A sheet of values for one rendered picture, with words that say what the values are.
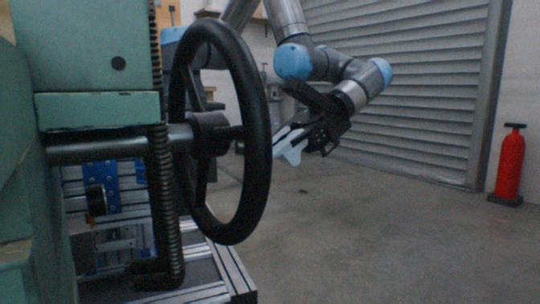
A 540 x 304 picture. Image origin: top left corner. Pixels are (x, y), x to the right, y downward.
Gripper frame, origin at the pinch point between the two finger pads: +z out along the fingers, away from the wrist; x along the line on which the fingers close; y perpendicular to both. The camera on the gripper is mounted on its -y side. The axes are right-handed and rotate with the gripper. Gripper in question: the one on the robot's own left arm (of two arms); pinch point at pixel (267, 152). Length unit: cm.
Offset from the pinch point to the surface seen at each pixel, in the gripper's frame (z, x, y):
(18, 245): 27.0, -30.7, -21.6
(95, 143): 22.0, -11.8, -20.5
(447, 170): -181, 86, 175
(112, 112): 19.1, -19.1, -23.1
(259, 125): 9.8, -24.2, -16.0
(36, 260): 26.9, -31.1, -20.6
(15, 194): 25.7, -30.1, -23.6
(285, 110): -188, 313, 138
